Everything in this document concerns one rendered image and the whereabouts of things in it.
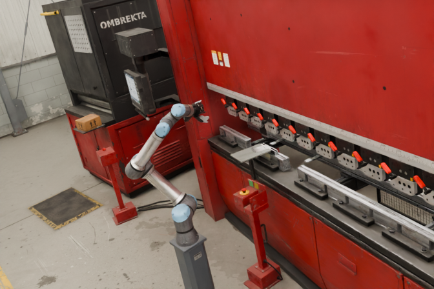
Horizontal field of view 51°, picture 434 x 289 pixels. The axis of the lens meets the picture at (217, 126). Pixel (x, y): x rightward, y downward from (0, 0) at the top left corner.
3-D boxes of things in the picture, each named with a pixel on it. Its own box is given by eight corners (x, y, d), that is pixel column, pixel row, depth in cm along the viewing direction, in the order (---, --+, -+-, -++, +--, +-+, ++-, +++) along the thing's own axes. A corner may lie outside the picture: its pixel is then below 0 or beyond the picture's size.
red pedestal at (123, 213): (112, 218, 497) (90, 149, 468) (133, 209, 505) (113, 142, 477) (116, 226, 479) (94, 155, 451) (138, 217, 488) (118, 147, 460)
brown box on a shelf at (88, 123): (73, 129, 496) (69, 119, 492) (94, 121, 510) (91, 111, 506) (83, 134, 473) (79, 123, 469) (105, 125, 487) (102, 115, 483)
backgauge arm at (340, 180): (323, 199, 312) (320, 180, 307) (391, 167, 335) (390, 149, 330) (330, 203, 305) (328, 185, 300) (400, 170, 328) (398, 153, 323)
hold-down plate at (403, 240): (381, 235, 242) (381, 230, 241) (389, 231, 244) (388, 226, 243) (429, 262, 216) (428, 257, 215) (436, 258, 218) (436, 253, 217)
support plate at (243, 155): (230, 155, 348) (230, 154, 347) (259, 144, 357) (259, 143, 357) (241, 162, 332) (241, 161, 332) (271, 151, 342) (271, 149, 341)
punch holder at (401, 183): (390, 186, 229) (388, 157, 223) (402, 180, 232) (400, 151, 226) (414, 197, 216) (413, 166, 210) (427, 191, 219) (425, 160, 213)
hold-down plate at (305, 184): (294, 184, 311) (293, 180, 310) (300, 181, 313) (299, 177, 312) (321, 200, 285) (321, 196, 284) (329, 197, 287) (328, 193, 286)
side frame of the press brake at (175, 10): (205, 212, 470) (152, -14, 392) (273, 183, 501) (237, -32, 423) (215, 222, 449) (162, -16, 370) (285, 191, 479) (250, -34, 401)
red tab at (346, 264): (337, 263, 276) (336, 253, 274) (340, 262, 277) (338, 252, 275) (354, 275, 263) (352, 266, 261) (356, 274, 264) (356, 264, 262)
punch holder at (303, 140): (297, 144, 299) (294, 121, 293) (307, 140, 302) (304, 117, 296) (311, 151, 286) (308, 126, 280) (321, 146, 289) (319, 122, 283)
